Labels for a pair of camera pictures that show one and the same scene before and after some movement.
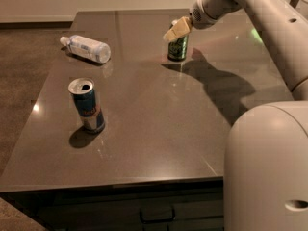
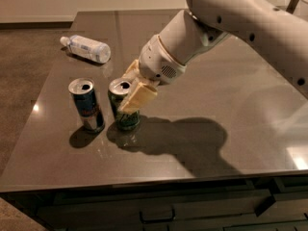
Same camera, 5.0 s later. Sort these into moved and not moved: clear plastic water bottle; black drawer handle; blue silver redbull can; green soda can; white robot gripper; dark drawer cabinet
Moved: green soda can; white robot gripper
Not moved: clear plastic water bottle; blue silver redbull can; black drawer handle; dark drawer cabinet
